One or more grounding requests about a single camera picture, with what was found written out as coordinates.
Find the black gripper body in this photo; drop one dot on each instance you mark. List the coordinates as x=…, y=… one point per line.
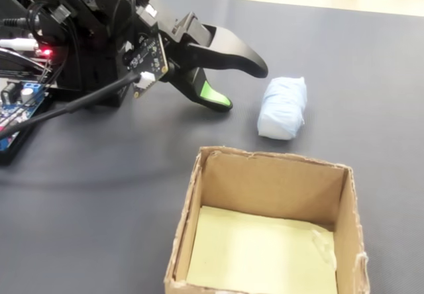
x=172, y=30

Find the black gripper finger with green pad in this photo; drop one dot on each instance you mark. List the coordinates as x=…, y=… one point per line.
x=205, y=93
x=232, y=55

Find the light blue block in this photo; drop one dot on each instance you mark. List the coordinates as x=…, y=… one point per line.
x=281, y=108

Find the open cardboard box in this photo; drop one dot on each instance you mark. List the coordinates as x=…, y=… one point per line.
x=265, y=184

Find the yellow paper sheet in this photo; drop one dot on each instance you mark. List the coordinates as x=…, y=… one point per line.
x=258, y=251

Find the blue controller circuit board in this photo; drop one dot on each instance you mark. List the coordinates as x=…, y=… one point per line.
x=16, y=108

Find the black camera circuit board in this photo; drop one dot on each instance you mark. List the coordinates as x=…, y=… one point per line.
x=147, y=55

